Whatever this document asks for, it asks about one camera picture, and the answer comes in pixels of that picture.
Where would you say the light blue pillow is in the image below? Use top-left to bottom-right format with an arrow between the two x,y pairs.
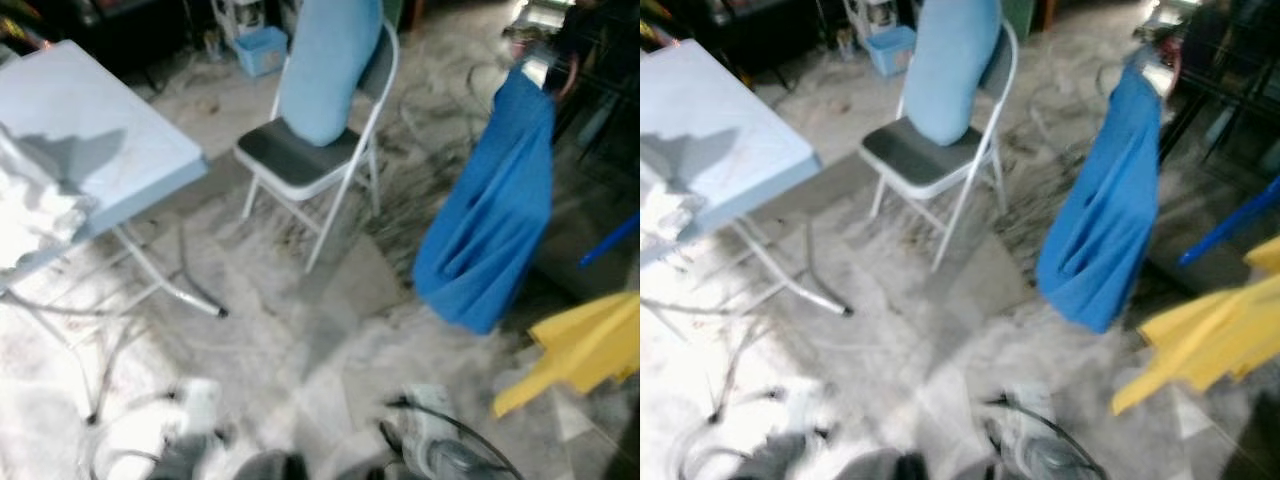
278,0 -> 385,148
900,0 -> 1005,148

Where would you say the light blue folding table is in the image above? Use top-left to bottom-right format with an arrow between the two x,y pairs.
0,40 -> 229,426
640,40 -> 853,426

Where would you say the white folding chair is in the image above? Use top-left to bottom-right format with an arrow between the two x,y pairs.
860,20 -> 1021,274
233,20 -> 401,274

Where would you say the blue plastic storage box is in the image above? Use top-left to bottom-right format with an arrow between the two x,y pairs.
233,27 -> 292,78
865,25 -> 919,78

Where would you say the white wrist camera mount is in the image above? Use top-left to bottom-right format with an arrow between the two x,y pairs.
1000,385 -> 1053,451
178,378 -> 227,441
400,385 -> 458,451
788,385 -> 837,441

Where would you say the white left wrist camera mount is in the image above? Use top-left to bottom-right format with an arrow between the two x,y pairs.
178,378 -> 227,441
788,385 -> 837,441

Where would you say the grey robot left leg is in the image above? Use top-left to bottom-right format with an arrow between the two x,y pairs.
235,450 -> 309,480
835,450 -> 926,480

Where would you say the blue plastic hanger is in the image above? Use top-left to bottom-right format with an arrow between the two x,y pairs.
1178,177 -> 1280,267
578,212 -> 641,268

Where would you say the blue shirt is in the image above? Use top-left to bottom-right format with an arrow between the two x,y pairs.
413,62 -> 558,336
1037,65 -> 1164,334

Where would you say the yellow t-shirt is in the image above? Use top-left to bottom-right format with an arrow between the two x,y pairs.
490,292 -> 641,419
1112,235 -> 1280,416

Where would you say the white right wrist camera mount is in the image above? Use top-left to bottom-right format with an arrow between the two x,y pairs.
400,385 -> 458,451
1000,385 -> 1053,451

